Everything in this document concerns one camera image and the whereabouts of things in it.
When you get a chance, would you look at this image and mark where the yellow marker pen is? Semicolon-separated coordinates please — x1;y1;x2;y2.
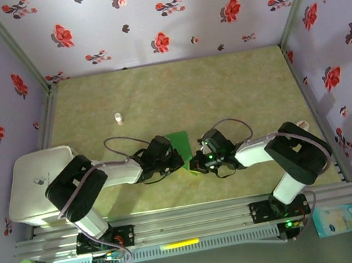
159;237;201;251

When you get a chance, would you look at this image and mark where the blue wet wipes packet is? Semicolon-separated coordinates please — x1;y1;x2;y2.
310;202;352;240

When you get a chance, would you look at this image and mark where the grey right arm cable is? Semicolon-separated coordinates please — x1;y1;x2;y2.
211;102;346;253

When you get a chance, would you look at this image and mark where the green cloth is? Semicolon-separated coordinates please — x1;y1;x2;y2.
165;129;201;182

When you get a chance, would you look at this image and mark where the white storage case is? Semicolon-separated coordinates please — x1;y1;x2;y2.
0;142;89;231

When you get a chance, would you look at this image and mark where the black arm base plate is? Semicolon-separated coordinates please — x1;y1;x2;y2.
74;224;137;256
247;192;312;225

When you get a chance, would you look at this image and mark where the grey slotted cable duct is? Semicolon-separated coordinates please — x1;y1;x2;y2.
48;224;281;263

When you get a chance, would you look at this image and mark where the aluminium frame rail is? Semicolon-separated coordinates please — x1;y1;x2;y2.
10;178;352;263

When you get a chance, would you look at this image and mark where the aluminium side rail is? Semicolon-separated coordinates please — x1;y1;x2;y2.
29;83;68;152
281;37;352;190

